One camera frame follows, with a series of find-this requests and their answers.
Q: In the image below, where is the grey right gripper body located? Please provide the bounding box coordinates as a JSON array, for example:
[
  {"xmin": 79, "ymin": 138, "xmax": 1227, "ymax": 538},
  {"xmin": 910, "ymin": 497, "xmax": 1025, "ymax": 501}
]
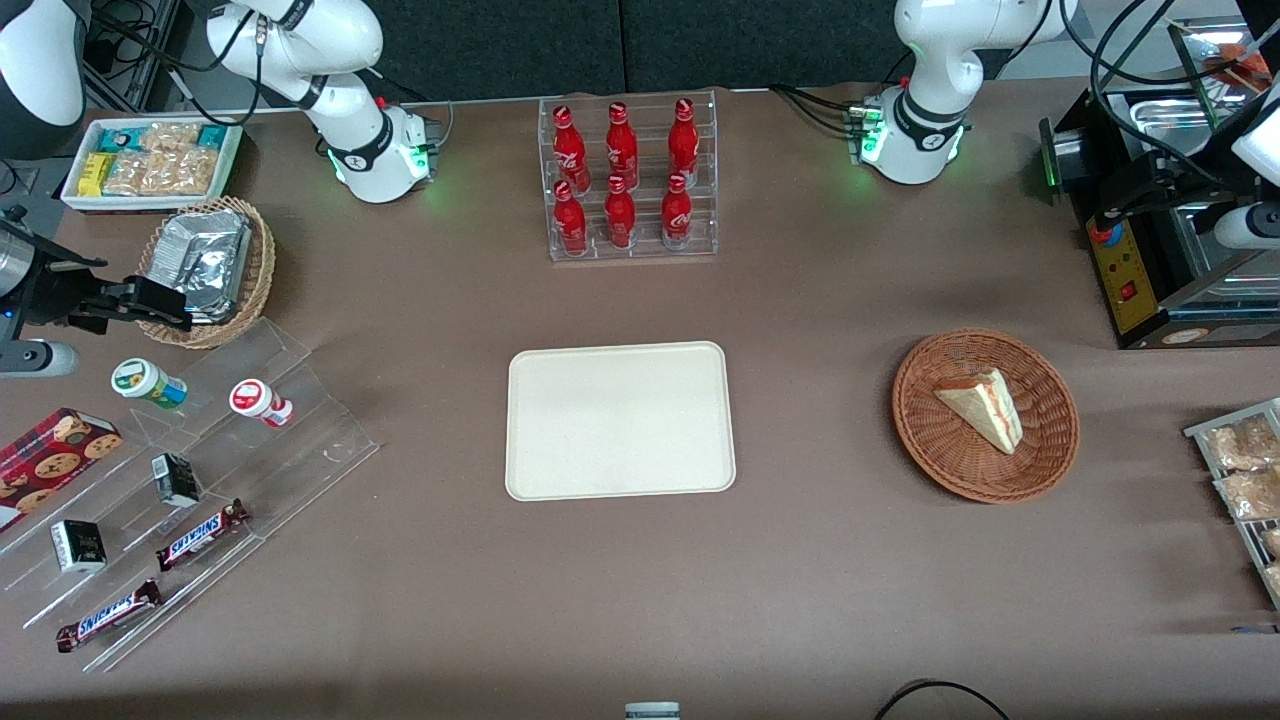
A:
[{"xmin": 0, "ymin": 205, "xmax": 46, "ymax": 326}]

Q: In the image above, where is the triangular sandwich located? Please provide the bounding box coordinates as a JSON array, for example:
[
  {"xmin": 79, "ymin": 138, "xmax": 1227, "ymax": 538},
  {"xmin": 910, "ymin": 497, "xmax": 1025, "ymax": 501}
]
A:
[{"xmin": 933, "ymin": 368, "xmax": 1025, "ymax": 456}]

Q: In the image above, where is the white rectangular snack tray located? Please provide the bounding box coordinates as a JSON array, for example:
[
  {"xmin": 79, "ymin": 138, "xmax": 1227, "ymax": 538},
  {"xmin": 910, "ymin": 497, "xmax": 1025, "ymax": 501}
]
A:
[{"xmin": 60, "ymin": 115, "xmax": 245, "ymax": 214}]

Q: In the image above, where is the light tan wicker basket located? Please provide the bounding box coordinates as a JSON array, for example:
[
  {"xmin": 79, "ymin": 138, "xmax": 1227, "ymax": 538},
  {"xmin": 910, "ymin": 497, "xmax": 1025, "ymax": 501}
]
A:
[{"xmin": 137, "ymin": 195, "xmax": 277, "ymax": 350}]

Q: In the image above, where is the metal snack tray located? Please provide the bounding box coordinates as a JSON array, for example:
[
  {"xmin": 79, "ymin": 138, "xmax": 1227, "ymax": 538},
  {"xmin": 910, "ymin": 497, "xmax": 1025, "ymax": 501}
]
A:
[{"xmin": 1184, "ymin": 398, "xmax": 1280, "ymax": 612}]

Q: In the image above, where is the brown wicker basket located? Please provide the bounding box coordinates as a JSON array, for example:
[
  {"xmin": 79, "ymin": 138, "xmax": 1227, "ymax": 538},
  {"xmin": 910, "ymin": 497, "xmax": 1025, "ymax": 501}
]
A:
[{"xmin": 891, "ymin": 328, "xmax": 1081, "ymax": 504}]

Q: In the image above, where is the cream plastic tray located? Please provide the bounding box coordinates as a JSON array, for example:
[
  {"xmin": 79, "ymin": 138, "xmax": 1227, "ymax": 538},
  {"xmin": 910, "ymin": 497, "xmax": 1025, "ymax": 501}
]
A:
[{"xmin": 505, "ymin": 341, "xmax": 738, "ymax": 502}]

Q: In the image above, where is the silver foil wrapped package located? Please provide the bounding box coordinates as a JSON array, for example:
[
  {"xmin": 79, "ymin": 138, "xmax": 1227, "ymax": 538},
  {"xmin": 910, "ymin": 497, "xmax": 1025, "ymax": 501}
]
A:
[{"xmin": 150, "ymin": 207, "xmax": 253, "ymax": 324}]

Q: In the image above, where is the green lid yogurt cup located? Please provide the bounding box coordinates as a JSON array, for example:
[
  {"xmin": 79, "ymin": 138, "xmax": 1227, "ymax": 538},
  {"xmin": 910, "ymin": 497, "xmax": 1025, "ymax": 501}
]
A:
[{"xmin": 110, "ymin": 357, "xmax": 189, "ymax": 411}]

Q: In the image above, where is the clear bag of nut snacks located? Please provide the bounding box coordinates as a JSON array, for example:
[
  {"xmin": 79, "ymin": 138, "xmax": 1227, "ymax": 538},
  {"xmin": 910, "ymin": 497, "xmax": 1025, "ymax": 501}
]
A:
[
  {"xmin": 140, "ymin": 147, "xmax": 222, "ymax": 198},
  {"xmin": 139, "ymin": 121, "xmax": 202, "ymax": 157},
  {"xmin": 104, "ymin": 150, "xmax": 153, "ymax": 197}
]

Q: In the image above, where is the red lid yogurt cup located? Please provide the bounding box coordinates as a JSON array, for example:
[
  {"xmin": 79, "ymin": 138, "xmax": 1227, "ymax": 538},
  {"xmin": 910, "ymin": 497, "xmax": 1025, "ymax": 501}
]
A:
[{"xmin": 229, "ymin": 378, "xmax": 295, "ymax": 429}]

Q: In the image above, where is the red plaid cookie box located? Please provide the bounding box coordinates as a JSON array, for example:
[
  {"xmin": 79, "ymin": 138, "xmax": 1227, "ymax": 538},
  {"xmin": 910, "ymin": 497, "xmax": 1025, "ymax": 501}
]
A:
[{"xmin": 0, "ymin": 407, "xmax": 125, "ymax": 534}]

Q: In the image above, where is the small black white carton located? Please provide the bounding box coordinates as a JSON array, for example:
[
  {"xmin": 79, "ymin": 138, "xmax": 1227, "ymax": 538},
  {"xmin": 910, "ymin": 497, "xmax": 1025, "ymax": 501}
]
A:
[
  {"xmin": 151, "ymin": 452, "xmax": 202, "ymax": 508},
  {"xmin": 50, "ymin": 519, "xmax": 108, "ymax": 574}
]

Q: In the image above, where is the clear acrylic stepped display stand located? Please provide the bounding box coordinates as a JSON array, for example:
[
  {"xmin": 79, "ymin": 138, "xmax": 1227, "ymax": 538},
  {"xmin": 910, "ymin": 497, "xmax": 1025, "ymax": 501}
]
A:
[{"xmin": 0, "ymin": 317, "xmax": 382, "ymax": 674}]

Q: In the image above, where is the brown Snickers bar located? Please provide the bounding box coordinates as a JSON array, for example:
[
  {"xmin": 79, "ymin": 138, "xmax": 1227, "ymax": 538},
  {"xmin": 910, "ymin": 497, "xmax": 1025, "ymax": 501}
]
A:
[
  {"xmin": 55, "ymin": 578, "xmax": 164, "ymax": 653},
  {"xmin": 155, "ymin": 498, "xmax": 251, "ymax": 572}
]

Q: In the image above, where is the red cola bottle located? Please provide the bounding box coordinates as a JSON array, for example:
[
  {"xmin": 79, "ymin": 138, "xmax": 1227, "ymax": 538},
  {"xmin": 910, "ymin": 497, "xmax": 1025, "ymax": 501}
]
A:
[
  {"xmin": 606, "ymin": 101, "xmax": 640, "ymax": 191},
  {"xmin": 661, "ymin": 173, "xmax": 694, "ymax": 249},
  {"xmin": 604, "ymin": 175, "xmax": 638, "ymax": 251},
  {"xmin": 554, "ymin": 180, "xmax": 589, "ymax": 257},
  {"xmin": 553, "ymin": 104, "xmax": 589, "ymax": 193},
  {"xmin": 668, "ymin": 97, "xmax": 701, "ymax": 189}
]

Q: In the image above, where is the clear acrylic bottle rack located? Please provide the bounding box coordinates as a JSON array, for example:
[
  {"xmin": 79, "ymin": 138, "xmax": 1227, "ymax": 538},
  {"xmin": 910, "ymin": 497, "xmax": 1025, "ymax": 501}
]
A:
[{"xmin": 538, "ymin": 88, "xmax": 719, "ymax": 263}]

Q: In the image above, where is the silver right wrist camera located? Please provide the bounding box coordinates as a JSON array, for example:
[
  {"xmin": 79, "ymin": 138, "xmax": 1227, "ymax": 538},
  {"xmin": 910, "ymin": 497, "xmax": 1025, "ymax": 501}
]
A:
[{"xmin": 0, "ymin": 339, "xmax": 79, "ymax": 379}]

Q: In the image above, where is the black left wrist camera cable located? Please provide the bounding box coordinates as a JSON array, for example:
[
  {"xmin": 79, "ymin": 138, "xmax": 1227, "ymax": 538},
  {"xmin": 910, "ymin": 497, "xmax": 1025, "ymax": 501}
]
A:
[{"xmin": 1058, "ymin": 0, "xmax": 1246, "ymax": 191}]

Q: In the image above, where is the dark metal equipment frame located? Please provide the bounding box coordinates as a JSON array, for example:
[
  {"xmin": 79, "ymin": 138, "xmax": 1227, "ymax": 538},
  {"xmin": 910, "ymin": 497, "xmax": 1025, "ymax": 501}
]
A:
[{"xmin": 84, "ymin": 0, "xmax": 193, "ymax": 113}]

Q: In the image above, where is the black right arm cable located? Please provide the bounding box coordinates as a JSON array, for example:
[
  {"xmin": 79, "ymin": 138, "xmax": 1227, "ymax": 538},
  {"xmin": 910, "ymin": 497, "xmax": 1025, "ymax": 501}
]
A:
[{"xmin": 85, "ymin": 0, "xmax": 271, "ymax": 126}]

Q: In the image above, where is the black base cable bundle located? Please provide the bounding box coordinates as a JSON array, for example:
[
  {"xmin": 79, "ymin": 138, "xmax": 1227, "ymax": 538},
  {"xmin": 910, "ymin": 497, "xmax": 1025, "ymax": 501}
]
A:
[{"xmin": 768, "ymin": 84, "xmax": 873, "ymax": 137}]

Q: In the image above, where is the black floor cable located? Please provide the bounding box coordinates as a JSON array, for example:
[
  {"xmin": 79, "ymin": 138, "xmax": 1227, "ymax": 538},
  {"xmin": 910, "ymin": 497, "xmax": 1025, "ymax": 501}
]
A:
[{"xmin": 874, "ymin": 679, "xmax": 1012, "ymax": 720}]

